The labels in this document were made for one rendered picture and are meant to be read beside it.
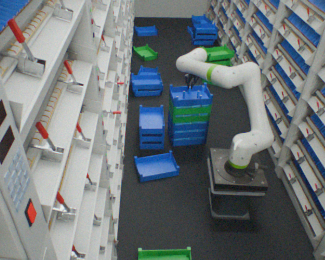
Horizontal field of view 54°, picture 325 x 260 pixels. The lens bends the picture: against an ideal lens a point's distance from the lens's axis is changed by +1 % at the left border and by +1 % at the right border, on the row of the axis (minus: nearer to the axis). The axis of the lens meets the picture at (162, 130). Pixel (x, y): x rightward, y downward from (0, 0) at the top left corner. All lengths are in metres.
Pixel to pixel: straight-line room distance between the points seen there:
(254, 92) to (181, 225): 0.95
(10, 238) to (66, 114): 0.42
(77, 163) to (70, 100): 0.20
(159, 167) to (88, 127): 1.45
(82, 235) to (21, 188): 0.60
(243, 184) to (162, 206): 0.58
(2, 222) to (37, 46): 0.36
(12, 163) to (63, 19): 0.46
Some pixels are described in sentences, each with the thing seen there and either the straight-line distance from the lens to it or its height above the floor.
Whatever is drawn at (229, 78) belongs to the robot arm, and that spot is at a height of 0.90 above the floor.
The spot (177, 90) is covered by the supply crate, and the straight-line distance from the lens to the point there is 2.60.
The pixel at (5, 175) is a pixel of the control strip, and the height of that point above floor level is 1.47.
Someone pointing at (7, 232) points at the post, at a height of 1.39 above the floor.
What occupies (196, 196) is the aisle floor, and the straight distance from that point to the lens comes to 2.31.
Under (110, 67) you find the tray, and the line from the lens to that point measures 1.85.
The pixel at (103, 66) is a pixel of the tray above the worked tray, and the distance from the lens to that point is 1.47.
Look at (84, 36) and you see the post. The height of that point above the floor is 1.37.
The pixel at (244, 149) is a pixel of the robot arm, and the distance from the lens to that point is 1.88.
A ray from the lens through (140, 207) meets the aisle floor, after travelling 2.23.
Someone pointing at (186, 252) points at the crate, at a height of 0.04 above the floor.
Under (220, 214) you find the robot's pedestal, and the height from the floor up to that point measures 0.03.
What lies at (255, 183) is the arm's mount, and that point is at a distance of 2.02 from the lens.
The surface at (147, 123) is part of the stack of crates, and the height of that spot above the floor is 0.16.
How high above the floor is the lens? 1.74
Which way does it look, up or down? 38 degrees down
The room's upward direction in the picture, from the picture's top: 2 degrees clockwise
